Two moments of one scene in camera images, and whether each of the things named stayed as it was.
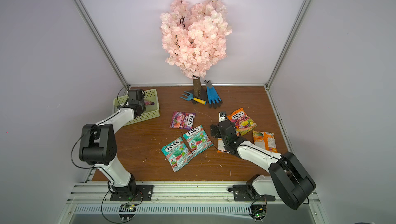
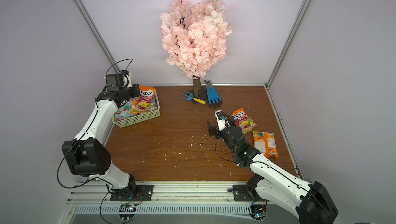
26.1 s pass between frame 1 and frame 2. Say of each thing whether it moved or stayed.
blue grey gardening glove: stayed
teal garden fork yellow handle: stayed
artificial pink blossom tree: stayed
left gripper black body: moved
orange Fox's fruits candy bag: stayed
